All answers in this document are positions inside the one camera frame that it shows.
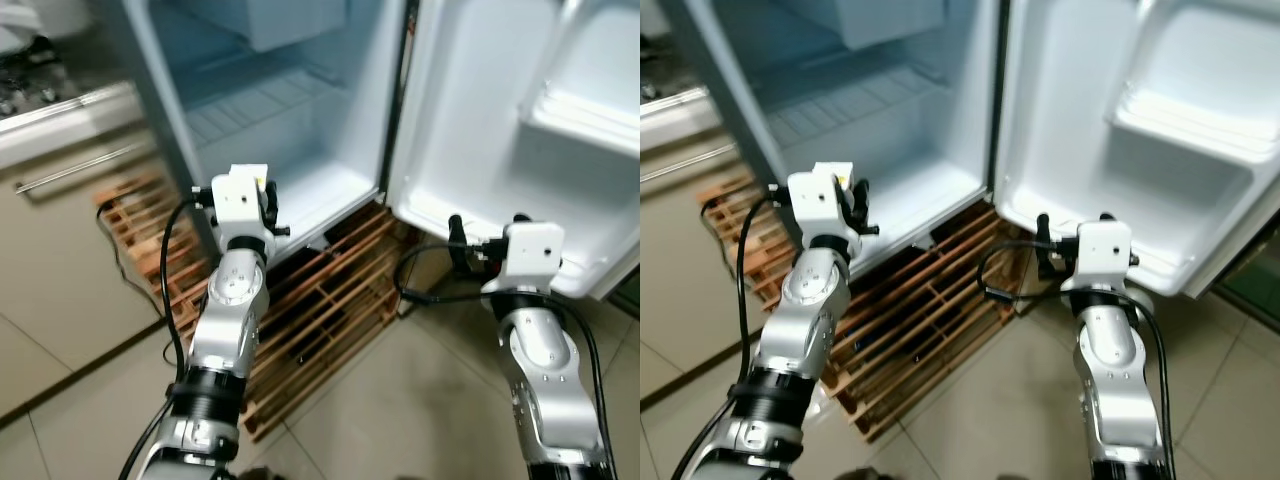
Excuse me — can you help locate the fridge cabinet with white interior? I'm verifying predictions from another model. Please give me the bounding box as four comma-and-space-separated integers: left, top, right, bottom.
655, 0, 1006, 279
95, 0, 416, 269

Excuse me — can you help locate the white fridge door shelf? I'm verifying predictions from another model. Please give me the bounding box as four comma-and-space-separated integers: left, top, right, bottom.
518, 75, 641, 158
1105, 75, 1280, 166

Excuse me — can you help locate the wooden wine rack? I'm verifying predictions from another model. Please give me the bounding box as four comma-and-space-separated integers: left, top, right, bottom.
95, 170, 421, 443
697, 170, 1031, 443

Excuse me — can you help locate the green glass sliding door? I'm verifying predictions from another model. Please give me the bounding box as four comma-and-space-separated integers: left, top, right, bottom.
1210, 245, 1280, 326
608, 265, 641, 321

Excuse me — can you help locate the white freezer compartment box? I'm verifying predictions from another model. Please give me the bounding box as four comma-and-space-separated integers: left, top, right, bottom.
775, 0, 1001, 51
175, 0, 386, 53

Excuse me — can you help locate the steel gas stove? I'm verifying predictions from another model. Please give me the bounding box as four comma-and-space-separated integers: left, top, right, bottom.
640, 55, 696, 101
0, 35, 91, 116

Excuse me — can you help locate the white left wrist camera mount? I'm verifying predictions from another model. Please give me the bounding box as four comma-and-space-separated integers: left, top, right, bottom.
788, 163, 851, 248
212, 165, 271, 243

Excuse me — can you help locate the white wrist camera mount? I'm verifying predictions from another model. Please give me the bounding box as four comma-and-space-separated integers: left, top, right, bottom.
788, 163, 851, 248
212, 165, 271, 243
497, 222, 561, 297
1062, 220, 1134, 293

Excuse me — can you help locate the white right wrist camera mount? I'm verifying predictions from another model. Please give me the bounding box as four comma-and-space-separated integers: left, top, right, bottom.
1062, 220, 1134, 293
497, 222, 561, 297

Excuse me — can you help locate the black power cable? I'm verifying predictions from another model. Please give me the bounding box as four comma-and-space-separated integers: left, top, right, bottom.
97, 200, 169, 326
700, 198, 746, 311

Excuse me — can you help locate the silver bar drawer handle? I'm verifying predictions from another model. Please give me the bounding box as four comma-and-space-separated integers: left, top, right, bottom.
15, 140, 153, 196
640, 143, 758, 186

